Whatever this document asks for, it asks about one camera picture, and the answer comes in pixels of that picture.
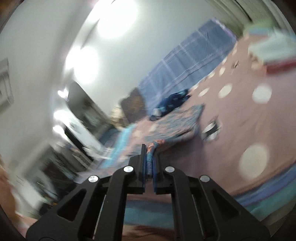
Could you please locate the navy star print plush blanket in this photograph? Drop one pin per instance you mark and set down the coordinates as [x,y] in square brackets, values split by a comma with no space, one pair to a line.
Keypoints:
[171,102]

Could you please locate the dark tree print pillow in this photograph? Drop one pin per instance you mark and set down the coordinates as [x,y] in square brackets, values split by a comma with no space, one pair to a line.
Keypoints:
[133,104]

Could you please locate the beige clothes pile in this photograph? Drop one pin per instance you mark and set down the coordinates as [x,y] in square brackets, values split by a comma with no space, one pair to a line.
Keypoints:
[116,118]

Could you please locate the floral print shirt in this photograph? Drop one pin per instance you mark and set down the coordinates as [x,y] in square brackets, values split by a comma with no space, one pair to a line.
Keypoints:
[175,125]

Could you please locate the pink polka dot bedsheet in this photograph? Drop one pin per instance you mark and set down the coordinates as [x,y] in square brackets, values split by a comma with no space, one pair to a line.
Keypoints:
[231,139]

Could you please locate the folded clothes stack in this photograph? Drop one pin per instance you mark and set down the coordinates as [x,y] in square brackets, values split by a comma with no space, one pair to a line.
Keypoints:
[272,53]

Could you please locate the light blue deer print quilt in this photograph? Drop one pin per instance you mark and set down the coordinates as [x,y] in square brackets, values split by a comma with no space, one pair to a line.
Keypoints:
[122,143]

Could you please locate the pale pleated curtain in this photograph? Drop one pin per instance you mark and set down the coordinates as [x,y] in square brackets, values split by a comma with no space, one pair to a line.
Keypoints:
[231,9]

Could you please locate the person's left forearm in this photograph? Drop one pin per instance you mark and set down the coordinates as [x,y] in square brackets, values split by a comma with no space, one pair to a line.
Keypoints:
[5,185]

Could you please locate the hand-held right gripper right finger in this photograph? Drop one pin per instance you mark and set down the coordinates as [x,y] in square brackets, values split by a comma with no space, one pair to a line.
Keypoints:
[160,180]

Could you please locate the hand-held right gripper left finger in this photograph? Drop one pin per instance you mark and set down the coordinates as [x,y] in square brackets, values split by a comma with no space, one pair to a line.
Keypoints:
[138,176]

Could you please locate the blue plaid headboard cloth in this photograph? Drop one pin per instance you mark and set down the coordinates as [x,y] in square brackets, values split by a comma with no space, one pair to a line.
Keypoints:
[185,62]

